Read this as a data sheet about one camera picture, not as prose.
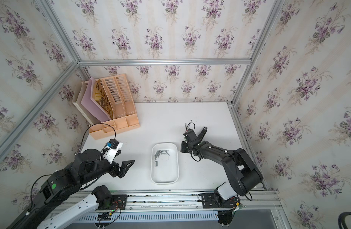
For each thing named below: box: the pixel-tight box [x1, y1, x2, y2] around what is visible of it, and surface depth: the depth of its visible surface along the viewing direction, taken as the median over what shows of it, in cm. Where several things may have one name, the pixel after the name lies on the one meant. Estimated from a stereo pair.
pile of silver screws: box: [154, 149, 170, 167], surface depth 92 cm
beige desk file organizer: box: [88, 73, 140, 140], surface depth 104 cm
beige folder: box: [72, 80, 101, 125], surface depth 86 cm
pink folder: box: [80, 76, 112, 123], surface depth 90 cm
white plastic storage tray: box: [150, 142, 180, 185], surface depth 89 cm
